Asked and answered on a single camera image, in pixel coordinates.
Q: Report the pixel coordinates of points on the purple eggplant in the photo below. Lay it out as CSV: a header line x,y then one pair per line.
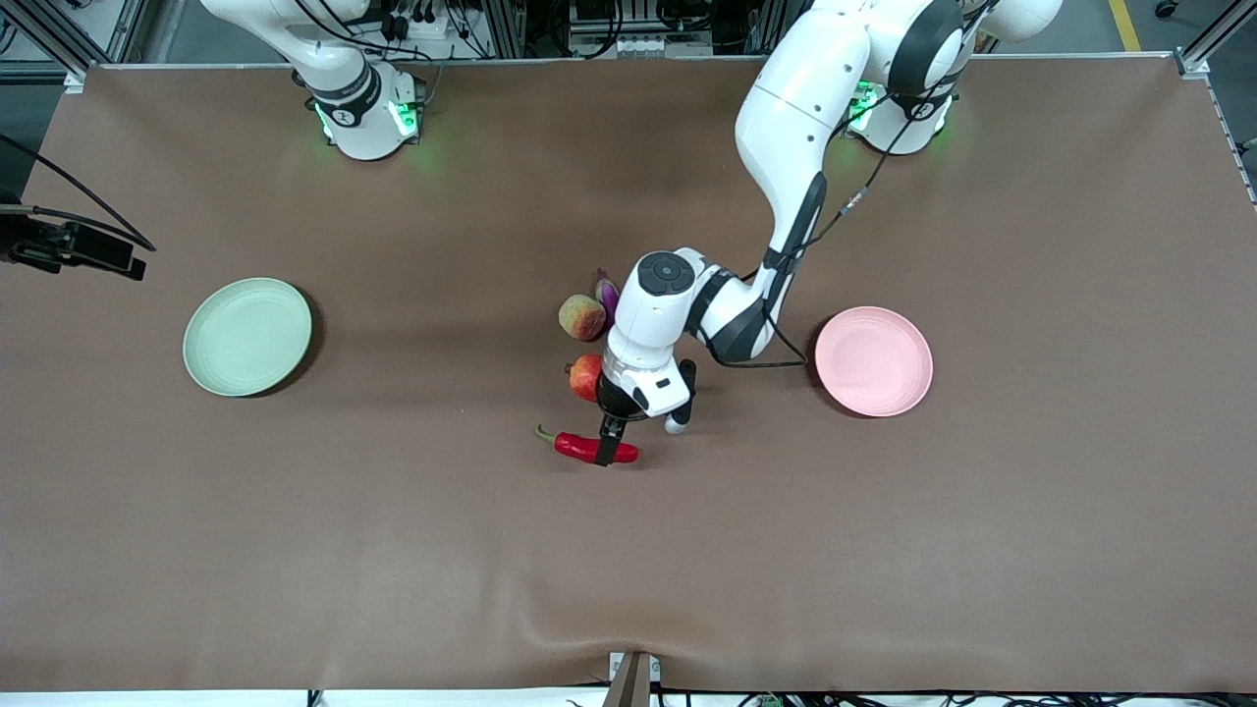
x,y
608,293

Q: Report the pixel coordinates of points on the red chili pepper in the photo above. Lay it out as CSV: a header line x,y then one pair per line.
x,y
579,447

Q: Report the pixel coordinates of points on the white power strip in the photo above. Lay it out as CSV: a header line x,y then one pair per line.
x,y
638,45

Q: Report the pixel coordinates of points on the red yellow pomegranate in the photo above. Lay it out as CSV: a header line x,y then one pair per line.
x,y
586,378

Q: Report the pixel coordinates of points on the brown table mat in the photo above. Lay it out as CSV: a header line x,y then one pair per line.
x,y
393,540

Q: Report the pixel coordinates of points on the camera stand pole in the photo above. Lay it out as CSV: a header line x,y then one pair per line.
x,y
628,682

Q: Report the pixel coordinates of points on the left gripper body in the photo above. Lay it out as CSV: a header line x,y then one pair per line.
x,y
615,402

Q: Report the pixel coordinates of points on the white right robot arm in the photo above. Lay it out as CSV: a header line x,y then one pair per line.
x,y
354,98

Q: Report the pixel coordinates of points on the aluminium frame post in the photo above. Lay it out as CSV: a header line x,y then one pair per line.
x,y
1203,49
54,44

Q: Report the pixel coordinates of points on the pink round plate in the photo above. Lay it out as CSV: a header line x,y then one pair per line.
x,y
872,360

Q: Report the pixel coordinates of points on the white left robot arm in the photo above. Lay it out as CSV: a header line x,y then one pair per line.
x,y
800,108

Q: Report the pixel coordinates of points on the light green round plate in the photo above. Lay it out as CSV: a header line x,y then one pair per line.
x,y
245,336

